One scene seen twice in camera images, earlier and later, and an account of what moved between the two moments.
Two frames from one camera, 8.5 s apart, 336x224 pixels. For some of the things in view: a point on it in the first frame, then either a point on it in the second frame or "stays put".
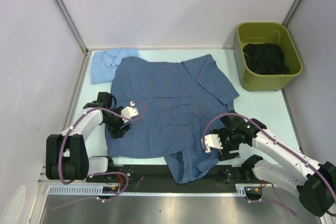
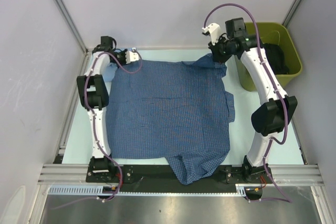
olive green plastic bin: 274,33 stays put
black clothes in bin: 265,59 stays put
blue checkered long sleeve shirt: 167,110 stays put
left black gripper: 116,132 → 123,52
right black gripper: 222,132 → 216,57
